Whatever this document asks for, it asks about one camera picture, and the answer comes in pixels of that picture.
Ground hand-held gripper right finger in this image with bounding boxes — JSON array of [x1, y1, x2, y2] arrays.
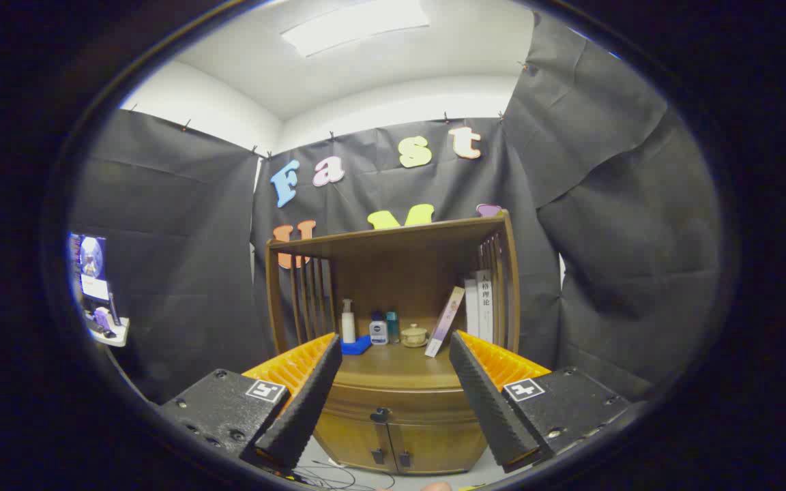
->
[[448, 330, 632, 474]]

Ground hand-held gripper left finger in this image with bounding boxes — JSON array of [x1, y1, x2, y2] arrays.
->
[[158, 332, 344, 473]]

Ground wooden cabinet door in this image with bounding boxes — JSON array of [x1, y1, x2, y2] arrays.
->
[[386, 417, 489, 476], [313, 408, 391, 473]]

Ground wooden countertop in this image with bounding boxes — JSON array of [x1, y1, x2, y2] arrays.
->
[[328, 338, 479, 393]]

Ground wooden cabinet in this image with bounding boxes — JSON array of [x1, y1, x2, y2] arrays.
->
[[265, 210, 522, 476]]

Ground purple book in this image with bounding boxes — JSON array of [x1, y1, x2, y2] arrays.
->
[[424, 286, 466, 358]]

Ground white book black characters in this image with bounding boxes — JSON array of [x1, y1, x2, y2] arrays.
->
[[476, 269, 495, 345]]

